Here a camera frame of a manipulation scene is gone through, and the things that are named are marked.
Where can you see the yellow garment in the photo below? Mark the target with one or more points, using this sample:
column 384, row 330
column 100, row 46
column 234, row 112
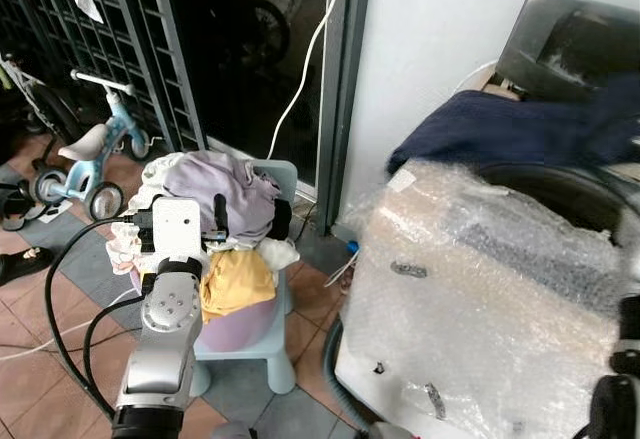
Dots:
column 240, row 281

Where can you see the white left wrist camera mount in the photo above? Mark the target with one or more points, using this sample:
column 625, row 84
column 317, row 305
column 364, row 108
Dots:
column 178, row 224

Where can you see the black metal gate grille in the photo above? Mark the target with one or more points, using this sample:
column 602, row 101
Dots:
column 120, row 39

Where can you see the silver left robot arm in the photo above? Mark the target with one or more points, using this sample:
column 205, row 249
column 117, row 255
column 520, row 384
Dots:
column 165, row 359

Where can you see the clear bubble wrap sheet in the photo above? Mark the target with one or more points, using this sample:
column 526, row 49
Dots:
column 470, row 279

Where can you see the light blue child tricycle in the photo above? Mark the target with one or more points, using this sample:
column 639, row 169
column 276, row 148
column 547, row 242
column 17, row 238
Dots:
column 88, row 171

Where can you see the lilac garment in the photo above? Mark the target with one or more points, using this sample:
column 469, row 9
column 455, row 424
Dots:
column 230, row 189

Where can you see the white washing machine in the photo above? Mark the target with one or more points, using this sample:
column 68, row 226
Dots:
column 400, row 359

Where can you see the grey door frame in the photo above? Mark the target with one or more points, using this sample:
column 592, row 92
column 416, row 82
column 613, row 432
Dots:
column 345, row 109

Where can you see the dark bicycle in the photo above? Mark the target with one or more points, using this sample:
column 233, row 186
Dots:
column 272, row 29

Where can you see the dark grey washer lid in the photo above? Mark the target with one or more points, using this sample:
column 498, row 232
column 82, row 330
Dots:
column 570, row 44

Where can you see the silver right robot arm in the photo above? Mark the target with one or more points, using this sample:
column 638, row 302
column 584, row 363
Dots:
column 616, row 409

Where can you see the black sandal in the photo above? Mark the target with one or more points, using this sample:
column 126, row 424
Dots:
column 25, row 265

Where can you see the navy blue towel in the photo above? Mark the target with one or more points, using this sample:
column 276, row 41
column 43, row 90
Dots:
column 500, row 129

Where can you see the light blue child chair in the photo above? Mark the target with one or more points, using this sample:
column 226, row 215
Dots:
column 240, row 366

